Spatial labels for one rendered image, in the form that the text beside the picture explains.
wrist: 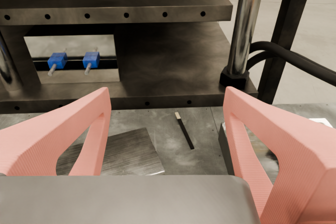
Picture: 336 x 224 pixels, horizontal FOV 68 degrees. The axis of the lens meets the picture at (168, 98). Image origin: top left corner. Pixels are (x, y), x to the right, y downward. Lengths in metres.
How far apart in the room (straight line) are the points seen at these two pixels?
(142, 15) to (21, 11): 0.35
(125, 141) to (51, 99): 0.43
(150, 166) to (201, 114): 0.31
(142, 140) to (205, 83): 0.44
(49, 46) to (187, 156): 0.55
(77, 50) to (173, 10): 0.33
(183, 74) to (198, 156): 0.39
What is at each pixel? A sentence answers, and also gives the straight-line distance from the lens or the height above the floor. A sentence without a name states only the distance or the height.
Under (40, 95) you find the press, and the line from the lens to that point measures 0.91.
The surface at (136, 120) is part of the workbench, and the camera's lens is 0.70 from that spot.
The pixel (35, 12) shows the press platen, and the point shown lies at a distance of 0.85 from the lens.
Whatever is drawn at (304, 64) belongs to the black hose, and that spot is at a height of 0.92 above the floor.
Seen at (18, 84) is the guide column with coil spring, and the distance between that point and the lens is 0.97.
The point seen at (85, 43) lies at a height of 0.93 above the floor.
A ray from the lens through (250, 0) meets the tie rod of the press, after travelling 0.75.
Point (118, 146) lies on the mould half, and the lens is 0.49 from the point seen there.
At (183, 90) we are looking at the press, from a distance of 0.83.
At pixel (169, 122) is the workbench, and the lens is 0.69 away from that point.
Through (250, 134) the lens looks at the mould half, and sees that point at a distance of 0.60.
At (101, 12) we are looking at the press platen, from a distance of 0.80.
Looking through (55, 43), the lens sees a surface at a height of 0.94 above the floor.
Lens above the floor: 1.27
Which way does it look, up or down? 38 degrees down
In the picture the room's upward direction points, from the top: straight up
